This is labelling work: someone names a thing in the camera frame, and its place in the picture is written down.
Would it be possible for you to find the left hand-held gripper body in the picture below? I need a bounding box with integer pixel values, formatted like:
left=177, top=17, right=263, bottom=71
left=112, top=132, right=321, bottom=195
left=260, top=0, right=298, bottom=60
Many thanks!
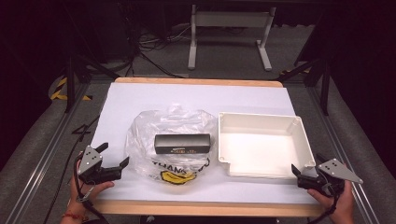
left=77, top=145, right=123, bottom=186

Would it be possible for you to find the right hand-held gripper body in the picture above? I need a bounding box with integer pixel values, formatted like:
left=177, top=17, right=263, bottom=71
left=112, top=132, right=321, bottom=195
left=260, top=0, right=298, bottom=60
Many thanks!
left=296, top=158, right=364, bottom=198

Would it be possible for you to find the person's left hand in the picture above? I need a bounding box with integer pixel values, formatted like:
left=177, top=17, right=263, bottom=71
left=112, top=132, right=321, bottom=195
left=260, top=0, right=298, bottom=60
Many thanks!
left=69, top=154, right=116, bottom=218

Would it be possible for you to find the person's right hand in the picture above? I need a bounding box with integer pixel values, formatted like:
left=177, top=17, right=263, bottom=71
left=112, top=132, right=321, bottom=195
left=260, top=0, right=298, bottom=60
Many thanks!
left=306, top=180, right=356, bottom=224

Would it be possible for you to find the clear plastic bag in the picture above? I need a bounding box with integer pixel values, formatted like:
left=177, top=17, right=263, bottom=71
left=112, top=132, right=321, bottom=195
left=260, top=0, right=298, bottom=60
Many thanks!
left=123, top=105, right=219, bottom=187

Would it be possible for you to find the white plastic box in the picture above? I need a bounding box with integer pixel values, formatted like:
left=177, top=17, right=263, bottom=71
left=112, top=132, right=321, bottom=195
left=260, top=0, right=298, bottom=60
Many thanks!
left=217, top=111, right=318, bottom=179

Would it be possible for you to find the black open cardboard box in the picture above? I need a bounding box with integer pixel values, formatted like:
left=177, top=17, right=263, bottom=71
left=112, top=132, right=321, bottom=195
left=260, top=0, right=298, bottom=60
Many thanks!
left=153, top=133, right=212, bottom=155

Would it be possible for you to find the black metal stand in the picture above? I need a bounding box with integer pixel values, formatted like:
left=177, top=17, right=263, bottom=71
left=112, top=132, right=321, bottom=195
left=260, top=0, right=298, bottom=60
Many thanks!
left=275, top=56, right=332, bottom=117
left=63, top=50, right=121, bottom=114

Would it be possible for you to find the yellow black hazard tape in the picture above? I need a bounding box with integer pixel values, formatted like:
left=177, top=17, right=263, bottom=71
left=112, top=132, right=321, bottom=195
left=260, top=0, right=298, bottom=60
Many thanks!
left=49, top=77, right=93, bottom=103

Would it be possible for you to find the white table sheet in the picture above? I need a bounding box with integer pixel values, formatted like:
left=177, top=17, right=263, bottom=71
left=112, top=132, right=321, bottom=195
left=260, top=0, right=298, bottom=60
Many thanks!
left=91, top=81, right=319, bottom=205

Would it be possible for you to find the grey metal floor rail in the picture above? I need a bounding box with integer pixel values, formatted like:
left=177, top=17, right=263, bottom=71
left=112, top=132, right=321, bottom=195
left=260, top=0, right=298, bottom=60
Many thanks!
left=4, top=81, right=92, bottom=224
left=305, top=86, right=380, bottom=224

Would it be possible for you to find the thin black floor cable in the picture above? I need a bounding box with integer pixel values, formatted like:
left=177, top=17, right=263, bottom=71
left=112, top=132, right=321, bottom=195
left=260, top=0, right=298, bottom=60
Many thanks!
left=42, top=115, right=101, bottom=224

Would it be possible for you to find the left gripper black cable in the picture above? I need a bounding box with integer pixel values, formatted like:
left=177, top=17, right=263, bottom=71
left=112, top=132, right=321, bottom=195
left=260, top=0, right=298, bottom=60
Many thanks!
left=73, top=152, right=110, bottom=224

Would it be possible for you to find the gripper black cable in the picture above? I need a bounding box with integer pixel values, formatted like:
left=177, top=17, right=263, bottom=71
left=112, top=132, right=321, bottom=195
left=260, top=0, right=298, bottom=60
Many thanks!
left=73, top=152, right=110, bottom=224
left=307, top=193, right=341, bottom=224

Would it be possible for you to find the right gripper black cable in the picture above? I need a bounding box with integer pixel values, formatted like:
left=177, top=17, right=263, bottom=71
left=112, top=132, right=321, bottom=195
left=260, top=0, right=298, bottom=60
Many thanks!
left=307, top=193, right=341, bottom=224

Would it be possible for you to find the red bracelet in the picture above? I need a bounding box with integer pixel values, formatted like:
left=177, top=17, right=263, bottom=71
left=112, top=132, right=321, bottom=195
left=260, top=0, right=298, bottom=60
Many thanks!
left=63, top=211, right=90, bottom=223

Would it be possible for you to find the bundle of floor cables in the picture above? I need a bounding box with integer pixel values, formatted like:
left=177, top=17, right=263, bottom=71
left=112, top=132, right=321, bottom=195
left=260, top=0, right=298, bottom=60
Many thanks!
left=123, top=18, right=191, bottom=79

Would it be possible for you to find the white metal table frame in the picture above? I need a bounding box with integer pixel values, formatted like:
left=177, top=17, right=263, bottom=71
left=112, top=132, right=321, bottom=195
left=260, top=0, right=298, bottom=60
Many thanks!
left=187, top=4, right=277, bottom=72

